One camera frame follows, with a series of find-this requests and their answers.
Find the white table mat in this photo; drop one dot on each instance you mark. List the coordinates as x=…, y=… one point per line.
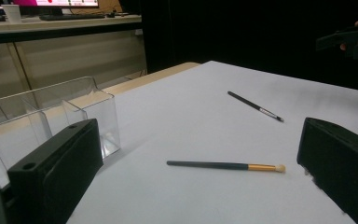
x=199, y=130

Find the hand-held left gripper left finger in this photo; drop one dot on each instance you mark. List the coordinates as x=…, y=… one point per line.
x=59, y=174

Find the black keyboard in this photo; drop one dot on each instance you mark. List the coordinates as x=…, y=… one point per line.
x=71, y=17

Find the black pen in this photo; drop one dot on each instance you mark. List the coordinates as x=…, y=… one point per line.
x=254, y=105

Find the clear plastic organizer box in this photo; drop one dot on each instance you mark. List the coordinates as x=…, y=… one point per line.
x=102, y=130

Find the beige office desk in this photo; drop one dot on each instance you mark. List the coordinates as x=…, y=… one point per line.
x=74, y=26

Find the white paper cup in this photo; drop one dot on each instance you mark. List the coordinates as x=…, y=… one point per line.
x=11, y=14

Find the computer monitor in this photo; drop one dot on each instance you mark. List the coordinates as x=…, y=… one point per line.
x=59, y=3

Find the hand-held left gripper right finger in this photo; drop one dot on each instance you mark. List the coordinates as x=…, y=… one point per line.
x=341, y=165

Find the black gold makeup brush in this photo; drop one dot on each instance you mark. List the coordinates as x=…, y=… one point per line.
x=211, y=165

